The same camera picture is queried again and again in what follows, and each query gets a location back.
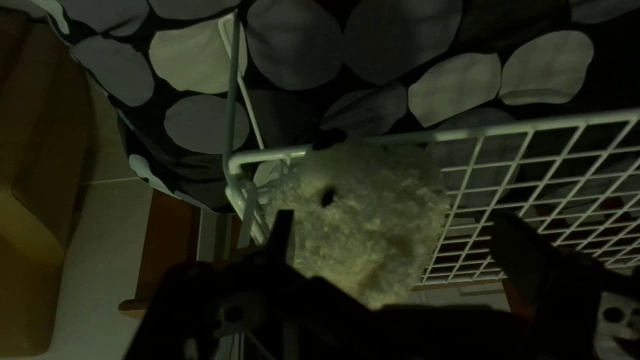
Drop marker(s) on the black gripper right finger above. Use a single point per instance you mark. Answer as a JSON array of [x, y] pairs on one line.
[[527, 267]]

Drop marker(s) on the brown wooden cabinet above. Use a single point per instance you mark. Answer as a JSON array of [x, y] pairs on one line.
[[32, 166]]

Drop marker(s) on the white smiley face object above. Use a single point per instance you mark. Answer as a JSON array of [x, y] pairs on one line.
[[616, 323]]

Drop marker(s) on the black grey spotted cloth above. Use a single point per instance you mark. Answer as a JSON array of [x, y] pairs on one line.
[[301, 40]]

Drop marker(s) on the brown wooden furniture leg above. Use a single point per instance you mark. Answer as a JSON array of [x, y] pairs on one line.
[[166, 247]]

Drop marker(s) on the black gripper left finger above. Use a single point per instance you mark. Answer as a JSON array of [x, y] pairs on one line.
[[283, 236]]

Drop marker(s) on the cream bear plush toy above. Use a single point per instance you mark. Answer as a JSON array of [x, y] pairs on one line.
[[372, 220]]

